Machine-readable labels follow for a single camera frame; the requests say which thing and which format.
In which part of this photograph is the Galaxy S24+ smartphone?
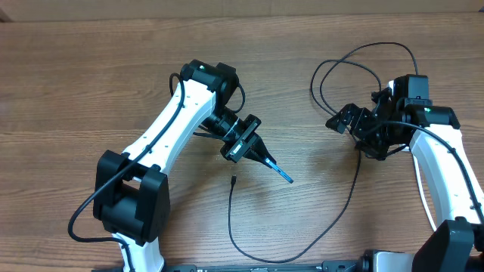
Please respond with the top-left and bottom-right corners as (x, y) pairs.
(265, 158), (293, 184)

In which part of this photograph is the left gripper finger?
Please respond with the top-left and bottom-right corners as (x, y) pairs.
(250, 134), (277, 163)
(244, 150), (265, 164)

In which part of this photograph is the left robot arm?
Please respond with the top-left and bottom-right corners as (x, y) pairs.
(93, 60), (281, 271)

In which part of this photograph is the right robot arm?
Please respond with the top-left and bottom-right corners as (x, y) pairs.
(326, 74), (483, 271)

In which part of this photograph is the white power strip cord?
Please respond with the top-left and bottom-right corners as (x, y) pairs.
(411, 156), (438, 232)

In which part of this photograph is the white power strip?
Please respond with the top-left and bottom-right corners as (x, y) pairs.
(387, 80), (394, 91)

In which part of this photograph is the black USB charging cable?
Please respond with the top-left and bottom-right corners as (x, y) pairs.
(228, 42), (420, 264)

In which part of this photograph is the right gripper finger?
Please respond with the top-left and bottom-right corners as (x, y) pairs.
(355, 140), (388, 160)
(325, 104), (365, 132)

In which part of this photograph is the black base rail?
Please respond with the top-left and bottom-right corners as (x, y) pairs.
(90, 259), (368, 272)

